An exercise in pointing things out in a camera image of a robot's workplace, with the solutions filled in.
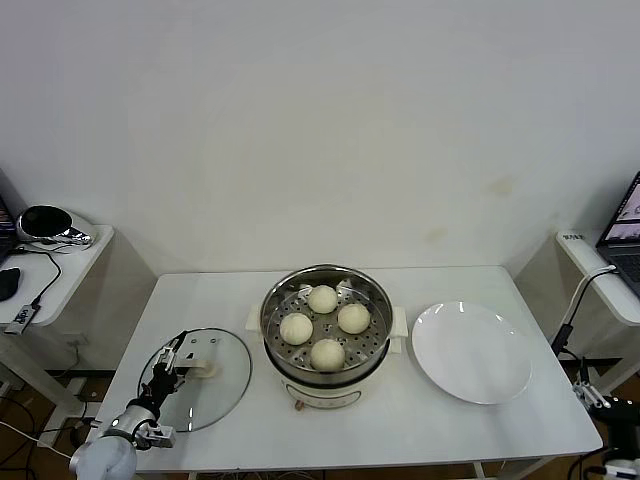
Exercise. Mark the open dark grey laptop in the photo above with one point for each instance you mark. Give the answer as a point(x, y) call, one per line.
point(625, 220)

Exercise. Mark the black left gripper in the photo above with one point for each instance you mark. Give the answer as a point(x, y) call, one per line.
point(160, 382)

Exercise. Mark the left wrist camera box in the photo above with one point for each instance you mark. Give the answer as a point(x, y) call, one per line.
point(159, 436)

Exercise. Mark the perforated steel steamer basket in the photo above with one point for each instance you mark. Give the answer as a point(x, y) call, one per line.
point(375, 300)

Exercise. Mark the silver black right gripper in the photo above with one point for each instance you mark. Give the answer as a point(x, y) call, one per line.
point(622, 415)

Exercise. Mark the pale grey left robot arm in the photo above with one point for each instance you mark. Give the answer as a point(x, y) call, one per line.
point(105, 457)

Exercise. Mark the white steamed baozi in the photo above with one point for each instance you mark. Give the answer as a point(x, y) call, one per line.
point(322, 299)
point(354, 318)
point(327, 354)
point(296, 329)

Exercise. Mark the black computer mouse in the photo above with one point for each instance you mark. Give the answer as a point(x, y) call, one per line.
point(9, 284)

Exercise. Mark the white round plate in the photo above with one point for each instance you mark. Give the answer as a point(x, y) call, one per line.
point(470, 355)

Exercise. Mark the white side table with headset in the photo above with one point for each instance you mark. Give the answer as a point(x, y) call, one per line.
point(75, 280)

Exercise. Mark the small printed white label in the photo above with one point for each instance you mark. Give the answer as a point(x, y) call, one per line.
point(573, 237)

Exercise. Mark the cream electric cooking pot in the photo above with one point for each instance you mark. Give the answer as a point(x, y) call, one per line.
point(325, 395)

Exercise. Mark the white wall socket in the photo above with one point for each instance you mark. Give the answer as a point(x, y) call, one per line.
point(77, 342)

